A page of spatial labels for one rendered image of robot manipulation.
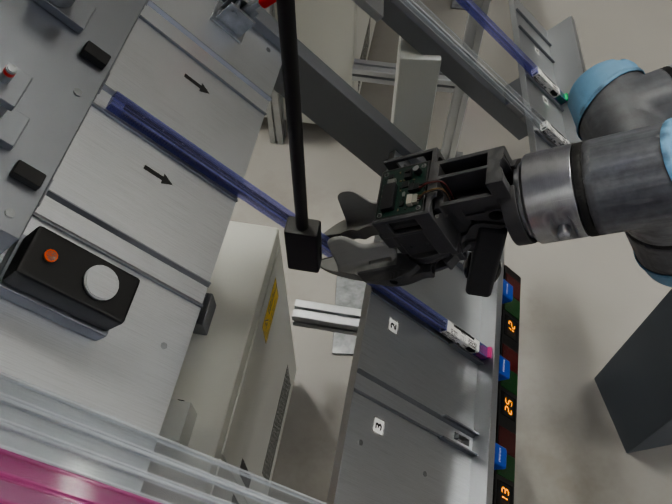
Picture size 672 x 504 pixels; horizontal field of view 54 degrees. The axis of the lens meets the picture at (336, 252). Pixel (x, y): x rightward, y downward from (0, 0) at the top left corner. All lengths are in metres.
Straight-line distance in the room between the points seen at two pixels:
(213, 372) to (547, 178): 0.55
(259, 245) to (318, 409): 0.63
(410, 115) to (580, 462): 0.89
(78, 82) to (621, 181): 0.38
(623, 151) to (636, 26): 2.06
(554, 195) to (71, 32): 0.37
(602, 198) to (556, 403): 1.14
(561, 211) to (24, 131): 0.38
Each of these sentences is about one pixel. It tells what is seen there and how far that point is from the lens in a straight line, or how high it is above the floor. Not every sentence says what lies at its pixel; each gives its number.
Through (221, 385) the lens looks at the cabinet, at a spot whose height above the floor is 0.62.
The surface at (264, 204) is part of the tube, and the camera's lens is 0.61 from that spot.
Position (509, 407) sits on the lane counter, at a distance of 0.87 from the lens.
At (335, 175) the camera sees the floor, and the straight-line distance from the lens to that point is 1.89.
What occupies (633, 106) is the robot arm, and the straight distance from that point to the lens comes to 0.66.
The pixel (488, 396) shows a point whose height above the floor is 0.73.
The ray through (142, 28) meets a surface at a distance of 0.63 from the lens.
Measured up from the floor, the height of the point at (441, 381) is 0.76.
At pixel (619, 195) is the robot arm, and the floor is 1.08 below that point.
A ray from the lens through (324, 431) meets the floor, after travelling 1.52.
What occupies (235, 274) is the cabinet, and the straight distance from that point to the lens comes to 0.98.
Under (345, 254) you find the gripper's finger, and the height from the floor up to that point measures 0.95.
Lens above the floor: 1.45
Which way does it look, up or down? 57 degrees down
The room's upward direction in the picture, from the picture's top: straight up
